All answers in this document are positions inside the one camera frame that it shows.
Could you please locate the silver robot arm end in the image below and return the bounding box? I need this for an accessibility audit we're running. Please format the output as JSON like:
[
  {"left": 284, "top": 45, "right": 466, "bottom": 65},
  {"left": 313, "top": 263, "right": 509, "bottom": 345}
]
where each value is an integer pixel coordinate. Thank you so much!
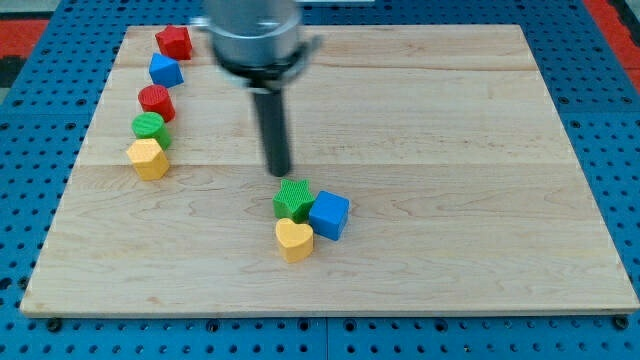
[{"left": 190, "top": 0, "right": 323, "bottom": 94}]

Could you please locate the green star block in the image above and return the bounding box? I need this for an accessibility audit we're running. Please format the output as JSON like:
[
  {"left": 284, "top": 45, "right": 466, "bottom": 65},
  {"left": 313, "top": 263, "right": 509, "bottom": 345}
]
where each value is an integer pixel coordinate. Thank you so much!
[{"left": 272, "top": 179, "right": 315, "bottom": 223}]

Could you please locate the yellow hexagon block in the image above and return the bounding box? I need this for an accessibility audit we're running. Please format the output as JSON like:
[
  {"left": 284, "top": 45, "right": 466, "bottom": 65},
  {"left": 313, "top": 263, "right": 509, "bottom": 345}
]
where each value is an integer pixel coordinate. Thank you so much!
[{"left": 126, "top": 138, "right": 170, "bottom": 181}]

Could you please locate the red star block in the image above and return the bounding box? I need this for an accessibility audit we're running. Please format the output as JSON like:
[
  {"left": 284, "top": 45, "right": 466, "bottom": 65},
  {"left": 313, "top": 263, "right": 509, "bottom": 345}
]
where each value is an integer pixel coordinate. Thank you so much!
[{"left": 155, "top": 25, "right": 193, "bottom": 60}]

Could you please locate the blue cube block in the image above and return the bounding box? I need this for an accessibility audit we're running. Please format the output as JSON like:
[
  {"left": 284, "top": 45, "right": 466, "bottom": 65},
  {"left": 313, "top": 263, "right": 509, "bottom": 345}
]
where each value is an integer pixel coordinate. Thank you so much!
[{"left": 309, "top": 190, "right": 350, "bottom": 241}]

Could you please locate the yellow heart block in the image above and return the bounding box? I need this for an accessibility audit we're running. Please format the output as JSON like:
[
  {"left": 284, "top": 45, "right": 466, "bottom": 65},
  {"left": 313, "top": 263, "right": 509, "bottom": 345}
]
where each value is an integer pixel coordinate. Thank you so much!
[{"left": 275, "top": 218, "right": 314, "bottom": 263}]

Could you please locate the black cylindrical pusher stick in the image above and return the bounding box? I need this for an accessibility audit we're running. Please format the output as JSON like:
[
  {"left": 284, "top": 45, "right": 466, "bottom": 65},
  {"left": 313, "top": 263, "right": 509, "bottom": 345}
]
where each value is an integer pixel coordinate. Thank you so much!
[{"left": 253, "top": 90, "right": 291, "bottom": 177}]

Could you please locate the wooden board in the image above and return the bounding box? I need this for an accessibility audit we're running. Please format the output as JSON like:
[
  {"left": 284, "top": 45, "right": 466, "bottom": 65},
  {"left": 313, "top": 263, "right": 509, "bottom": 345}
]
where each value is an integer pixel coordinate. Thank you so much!
[{"left": 21, "top": 25, "right": 639, "bottom": 319}]

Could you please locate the green cylinder block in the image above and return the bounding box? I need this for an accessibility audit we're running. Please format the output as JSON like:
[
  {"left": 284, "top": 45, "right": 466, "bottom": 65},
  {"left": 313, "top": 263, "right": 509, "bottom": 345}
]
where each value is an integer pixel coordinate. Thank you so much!
[{"left": 131, "top": 112, "right": 171, "bottom": 150}]

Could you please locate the red cylinder block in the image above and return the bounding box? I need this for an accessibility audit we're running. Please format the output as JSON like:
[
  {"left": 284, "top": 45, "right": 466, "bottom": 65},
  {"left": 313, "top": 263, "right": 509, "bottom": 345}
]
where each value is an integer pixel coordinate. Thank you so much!
[{"left": 138, "top": 84, "right": 176, "bottom": 122}]

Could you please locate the blue triangle block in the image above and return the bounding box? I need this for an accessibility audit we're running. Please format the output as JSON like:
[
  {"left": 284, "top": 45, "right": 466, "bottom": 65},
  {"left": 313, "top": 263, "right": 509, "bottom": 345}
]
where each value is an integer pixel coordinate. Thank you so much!
[{"left": 148, "top": 53, "right": 184, "bottom": 88}]

